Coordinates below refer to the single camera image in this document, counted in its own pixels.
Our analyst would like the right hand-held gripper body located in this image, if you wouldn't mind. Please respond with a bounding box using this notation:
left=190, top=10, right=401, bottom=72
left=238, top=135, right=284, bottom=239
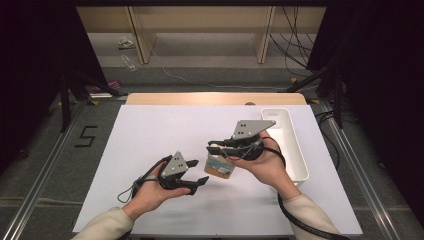
left=229, top=119, right=277, bottom=162

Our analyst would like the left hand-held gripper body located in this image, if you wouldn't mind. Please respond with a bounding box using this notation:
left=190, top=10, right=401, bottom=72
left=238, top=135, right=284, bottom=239
left=157, top=151, right=193, bottom=192

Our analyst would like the small brown cup object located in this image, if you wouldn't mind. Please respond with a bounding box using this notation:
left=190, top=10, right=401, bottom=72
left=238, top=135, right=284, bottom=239
left=203, top=154, right=236, bottom=180

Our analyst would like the white plastic bin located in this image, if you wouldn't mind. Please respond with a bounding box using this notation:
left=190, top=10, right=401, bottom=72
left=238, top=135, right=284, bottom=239
left=260, top=107, right=310, bottom=186

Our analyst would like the person's left hand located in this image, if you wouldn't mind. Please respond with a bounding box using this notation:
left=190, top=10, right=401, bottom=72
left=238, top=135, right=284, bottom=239
left=121, top=162, right=192, bottom=222

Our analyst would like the person's right hand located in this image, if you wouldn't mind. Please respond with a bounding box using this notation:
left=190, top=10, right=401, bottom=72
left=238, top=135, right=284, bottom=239
left=226, top=130, right=302, bottom=202

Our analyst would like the black metal stand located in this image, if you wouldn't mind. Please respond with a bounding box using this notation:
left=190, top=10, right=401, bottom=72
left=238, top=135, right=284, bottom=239
left=59, top=66, right=128, bottom=134
left=285, top=64, right=345, bottom=130

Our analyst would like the pink floor item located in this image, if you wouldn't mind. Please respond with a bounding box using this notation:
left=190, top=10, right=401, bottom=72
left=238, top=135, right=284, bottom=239
left=92, top=79, right=122, bottom=95

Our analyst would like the clear plastic bottle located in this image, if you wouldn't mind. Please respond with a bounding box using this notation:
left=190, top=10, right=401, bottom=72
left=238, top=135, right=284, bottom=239
left=120, top=54, right=138, bottom=73

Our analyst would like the beige wooden desk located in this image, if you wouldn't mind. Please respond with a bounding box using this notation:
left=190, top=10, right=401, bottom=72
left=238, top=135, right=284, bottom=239
left=76, top=5, right=327, bottom=65

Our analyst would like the small white floor item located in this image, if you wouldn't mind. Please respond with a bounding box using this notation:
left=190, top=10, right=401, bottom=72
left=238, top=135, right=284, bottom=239
left=117, top=36, right=136, bottom=51

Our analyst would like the black curtain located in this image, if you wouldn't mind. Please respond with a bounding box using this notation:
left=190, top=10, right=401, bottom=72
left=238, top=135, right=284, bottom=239
left=306, top=0, right=424, bottom=228
left=0, top=0, right=109, bottom=174

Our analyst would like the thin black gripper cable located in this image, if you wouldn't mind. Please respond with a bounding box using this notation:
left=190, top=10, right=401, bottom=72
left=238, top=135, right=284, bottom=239
left=117, top=154, right=174, bottom=204

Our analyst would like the thick black gripper cable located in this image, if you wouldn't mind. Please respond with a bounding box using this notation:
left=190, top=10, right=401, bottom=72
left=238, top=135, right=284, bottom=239
left=261, top=136, right=352, bottom=240

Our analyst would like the bundle of black cables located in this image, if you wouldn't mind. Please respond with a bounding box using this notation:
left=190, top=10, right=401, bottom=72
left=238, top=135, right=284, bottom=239
left=269, top=5, right=327, bottom=78

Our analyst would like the aluminium floor rail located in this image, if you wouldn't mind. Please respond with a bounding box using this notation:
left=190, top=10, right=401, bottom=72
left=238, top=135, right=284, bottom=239
left=318, top=99, right=403, bottom=240
left=2, top=99, right=88, bottom=240

